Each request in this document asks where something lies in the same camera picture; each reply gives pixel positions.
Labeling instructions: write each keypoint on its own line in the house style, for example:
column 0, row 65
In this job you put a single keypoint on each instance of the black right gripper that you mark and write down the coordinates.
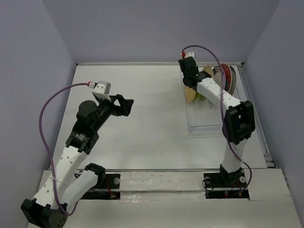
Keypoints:
column 195, row 65

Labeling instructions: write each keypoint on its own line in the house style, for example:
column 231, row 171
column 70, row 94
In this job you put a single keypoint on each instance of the small green red rimmed plate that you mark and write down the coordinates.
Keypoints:
column 233, row 80

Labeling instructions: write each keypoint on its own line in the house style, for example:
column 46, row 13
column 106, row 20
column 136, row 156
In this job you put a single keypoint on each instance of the plain yellow plate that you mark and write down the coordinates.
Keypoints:
column 189, row 94

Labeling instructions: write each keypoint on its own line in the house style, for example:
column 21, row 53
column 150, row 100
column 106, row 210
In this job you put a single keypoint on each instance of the beige plate with bird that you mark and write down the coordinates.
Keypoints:
column 208, row 69

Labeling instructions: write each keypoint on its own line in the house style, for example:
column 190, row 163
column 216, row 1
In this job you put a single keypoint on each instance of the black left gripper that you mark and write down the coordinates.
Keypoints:
column 125, row 105

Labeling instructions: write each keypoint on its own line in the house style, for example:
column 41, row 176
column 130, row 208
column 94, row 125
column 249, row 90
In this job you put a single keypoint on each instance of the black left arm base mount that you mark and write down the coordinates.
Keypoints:
column 108, row 189

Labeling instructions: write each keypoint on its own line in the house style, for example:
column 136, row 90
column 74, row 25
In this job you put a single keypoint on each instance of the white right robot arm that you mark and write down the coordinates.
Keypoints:
column 238, row 119

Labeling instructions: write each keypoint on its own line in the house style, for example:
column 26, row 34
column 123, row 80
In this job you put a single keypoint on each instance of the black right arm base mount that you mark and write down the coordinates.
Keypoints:
column 217, row 186

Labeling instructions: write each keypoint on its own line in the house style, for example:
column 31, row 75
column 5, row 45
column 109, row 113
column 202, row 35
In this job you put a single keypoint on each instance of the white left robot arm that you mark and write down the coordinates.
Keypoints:
column 59, row 195

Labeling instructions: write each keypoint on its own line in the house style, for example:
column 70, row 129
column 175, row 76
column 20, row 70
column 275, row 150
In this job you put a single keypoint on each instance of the white wire dish rack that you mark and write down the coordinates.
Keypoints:
column 203, row 117

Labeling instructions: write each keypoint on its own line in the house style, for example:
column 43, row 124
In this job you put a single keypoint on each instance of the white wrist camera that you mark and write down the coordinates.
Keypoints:
column 101, row 90
column 188, row 54

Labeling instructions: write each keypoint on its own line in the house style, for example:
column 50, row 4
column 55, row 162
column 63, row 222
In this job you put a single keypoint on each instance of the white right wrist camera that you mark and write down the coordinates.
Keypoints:
column 188, row 54

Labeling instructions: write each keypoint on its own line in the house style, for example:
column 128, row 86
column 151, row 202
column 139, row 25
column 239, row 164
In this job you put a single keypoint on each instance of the lime green plate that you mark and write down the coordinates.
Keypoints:
column 199, row 97

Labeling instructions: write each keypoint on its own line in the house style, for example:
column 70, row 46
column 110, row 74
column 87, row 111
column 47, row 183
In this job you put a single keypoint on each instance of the large green rimmed lettered plate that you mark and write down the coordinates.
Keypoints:
column 217, row 76

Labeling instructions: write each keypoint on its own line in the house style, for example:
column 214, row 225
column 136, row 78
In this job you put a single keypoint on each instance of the red plate with teal flower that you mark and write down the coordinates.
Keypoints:
column 228, row 76

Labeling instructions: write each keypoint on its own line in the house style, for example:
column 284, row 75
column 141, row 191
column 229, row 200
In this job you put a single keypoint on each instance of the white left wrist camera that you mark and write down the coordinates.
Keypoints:
column 101, row 90

